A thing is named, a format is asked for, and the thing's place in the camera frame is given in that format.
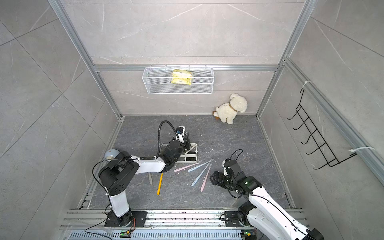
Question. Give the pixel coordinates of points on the white plush dog toy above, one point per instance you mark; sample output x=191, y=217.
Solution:
x=227, y=112

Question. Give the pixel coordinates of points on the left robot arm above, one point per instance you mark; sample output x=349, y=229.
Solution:
x=117, y=174

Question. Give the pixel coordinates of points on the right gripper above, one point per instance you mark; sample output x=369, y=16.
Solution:
x=220, y=175

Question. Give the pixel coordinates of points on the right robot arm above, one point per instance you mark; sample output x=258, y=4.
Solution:
x=260, y=211

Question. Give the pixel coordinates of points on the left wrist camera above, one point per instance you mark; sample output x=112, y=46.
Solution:
x=181, y=131

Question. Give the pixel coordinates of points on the white wire wall basket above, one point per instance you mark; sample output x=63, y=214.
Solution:
x=157, y=80

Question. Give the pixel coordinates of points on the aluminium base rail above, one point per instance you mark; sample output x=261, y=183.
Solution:
x=157, y=225

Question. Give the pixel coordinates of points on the black wall hook rack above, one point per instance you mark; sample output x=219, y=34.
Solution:
x=315, y=136

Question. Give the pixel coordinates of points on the white toothbrush holder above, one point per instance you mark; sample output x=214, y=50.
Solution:
x=187, y=154

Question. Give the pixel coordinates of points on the yellow toothbrush pink bristles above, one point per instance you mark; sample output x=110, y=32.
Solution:
x=160, y=184

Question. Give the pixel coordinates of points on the light blue toothbrush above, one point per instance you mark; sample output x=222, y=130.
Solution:
x=199, y=176
x=203, y=164

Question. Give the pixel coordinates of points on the yellow packet in basket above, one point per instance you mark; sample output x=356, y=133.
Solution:
x=182, y=77

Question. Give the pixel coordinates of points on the grey-green toothbrush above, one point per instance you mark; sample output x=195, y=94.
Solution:
x=150, y=178

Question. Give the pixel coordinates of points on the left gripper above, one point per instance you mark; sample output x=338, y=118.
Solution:
x=186, y=143

